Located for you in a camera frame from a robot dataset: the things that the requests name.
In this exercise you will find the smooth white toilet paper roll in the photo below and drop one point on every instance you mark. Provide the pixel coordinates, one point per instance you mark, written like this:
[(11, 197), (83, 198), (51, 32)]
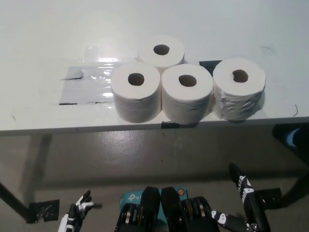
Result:
[(147, 53), (186, 101), (136, 101)]

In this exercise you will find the black robot body blocks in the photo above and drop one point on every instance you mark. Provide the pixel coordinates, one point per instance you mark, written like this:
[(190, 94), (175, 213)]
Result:
[(169, 207)]

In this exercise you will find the teal tp-link box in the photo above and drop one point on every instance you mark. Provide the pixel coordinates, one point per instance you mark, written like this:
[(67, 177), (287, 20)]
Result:
[(131, 199)]

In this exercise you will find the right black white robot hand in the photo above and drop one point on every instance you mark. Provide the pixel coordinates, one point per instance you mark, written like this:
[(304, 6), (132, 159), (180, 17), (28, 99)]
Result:
[(251, 203)]

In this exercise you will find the black object with blue patch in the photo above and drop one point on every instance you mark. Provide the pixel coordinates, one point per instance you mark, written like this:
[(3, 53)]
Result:
[(282, 135)]

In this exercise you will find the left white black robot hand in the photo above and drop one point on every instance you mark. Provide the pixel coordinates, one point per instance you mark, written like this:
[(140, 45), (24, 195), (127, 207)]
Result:
[(72, 217)]

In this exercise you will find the black tape patch on table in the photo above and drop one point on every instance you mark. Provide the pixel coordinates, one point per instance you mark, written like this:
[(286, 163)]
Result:
[(208, 64)]

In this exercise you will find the small black tape strip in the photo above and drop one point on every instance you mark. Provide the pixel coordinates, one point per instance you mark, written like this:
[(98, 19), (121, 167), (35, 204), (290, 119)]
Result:
[(170, 125)]

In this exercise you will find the black floor tape patch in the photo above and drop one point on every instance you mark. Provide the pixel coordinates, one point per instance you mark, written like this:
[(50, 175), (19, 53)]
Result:
[(43, 210), (271, 197)]

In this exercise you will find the grey tape patch with clear film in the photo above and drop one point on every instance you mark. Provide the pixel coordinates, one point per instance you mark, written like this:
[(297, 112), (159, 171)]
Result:
[(82, 89)]

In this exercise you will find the wrinkled white toilet paper roll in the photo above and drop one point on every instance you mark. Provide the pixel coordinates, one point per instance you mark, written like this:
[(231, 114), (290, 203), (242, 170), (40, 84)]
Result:
[(239, 96)]

